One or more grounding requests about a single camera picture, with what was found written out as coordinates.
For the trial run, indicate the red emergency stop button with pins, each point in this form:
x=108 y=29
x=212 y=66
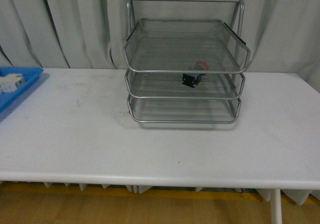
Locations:
x=193 y=79

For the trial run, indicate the white circuit breaker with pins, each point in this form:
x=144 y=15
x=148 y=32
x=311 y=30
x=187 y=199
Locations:
x=11 y=82

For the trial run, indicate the white table leg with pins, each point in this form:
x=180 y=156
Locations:
x=276 y=206

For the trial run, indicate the mesh tray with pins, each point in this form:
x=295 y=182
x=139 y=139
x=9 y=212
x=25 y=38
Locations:
x=164 y=85
x=183 y=111
x=185 y=46

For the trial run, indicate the blue plastic tray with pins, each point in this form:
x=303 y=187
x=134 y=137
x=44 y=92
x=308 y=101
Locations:
x=10 y=101

